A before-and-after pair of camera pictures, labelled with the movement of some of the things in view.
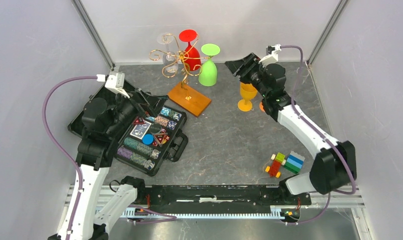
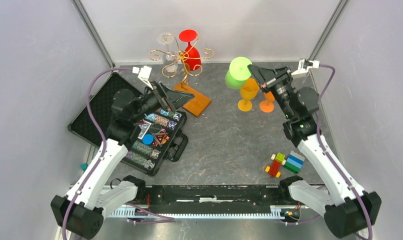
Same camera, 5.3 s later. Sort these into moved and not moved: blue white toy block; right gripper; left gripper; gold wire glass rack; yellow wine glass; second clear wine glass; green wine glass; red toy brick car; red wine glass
Moved: right gripper; green wine glass; left gripper
Not moved: gold wire glass rack; second clear wine glass; red toy brick car; yellow wine glass; red wine glass; blue white toy block
